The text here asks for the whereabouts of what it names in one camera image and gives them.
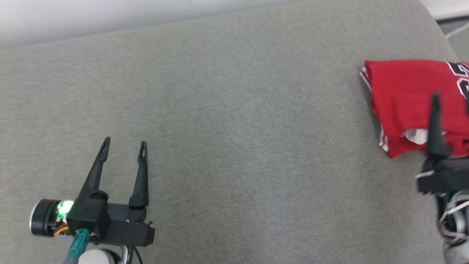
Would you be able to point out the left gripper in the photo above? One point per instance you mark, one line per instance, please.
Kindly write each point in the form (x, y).
(128, 227)

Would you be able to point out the red jersey white striped trim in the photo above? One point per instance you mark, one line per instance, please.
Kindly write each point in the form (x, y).
(399, 95)

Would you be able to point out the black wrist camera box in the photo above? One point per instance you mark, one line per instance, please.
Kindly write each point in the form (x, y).
(88, 216)

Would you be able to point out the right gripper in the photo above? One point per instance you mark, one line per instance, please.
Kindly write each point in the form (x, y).
(447, 176)

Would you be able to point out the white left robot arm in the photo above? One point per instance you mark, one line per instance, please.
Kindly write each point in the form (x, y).
(95, 257)

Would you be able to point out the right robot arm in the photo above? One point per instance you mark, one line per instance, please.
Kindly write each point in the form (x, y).
(460, 220)

